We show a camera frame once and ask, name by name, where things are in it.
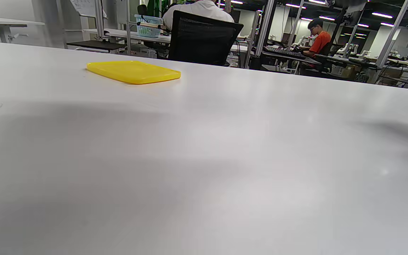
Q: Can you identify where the black mesh office chair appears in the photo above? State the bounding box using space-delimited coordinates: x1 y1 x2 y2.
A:
168 10 244 67

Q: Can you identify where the yellow plastic tray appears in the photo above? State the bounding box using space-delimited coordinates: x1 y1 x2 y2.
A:
86 61 182 85

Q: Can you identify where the black keyboard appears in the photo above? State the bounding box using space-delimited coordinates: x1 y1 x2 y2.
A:
264 46 306 59

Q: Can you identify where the light blue plastic basket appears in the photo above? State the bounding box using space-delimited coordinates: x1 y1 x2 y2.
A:
135 14 163 38

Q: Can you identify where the white background table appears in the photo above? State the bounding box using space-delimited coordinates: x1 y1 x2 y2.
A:
83 28 249 53

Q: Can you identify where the black monitor stand base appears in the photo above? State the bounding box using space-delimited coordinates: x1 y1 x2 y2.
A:
66 40 126 52

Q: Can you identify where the white paper sheet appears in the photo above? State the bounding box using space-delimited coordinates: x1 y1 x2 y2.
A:
70 0 107 18

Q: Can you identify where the white desk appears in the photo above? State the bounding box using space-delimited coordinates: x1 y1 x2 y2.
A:
0 16 45 44

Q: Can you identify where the aluminium frame post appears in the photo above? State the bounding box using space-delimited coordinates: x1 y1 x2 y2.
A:
371 0 408 83
249 0 277 70

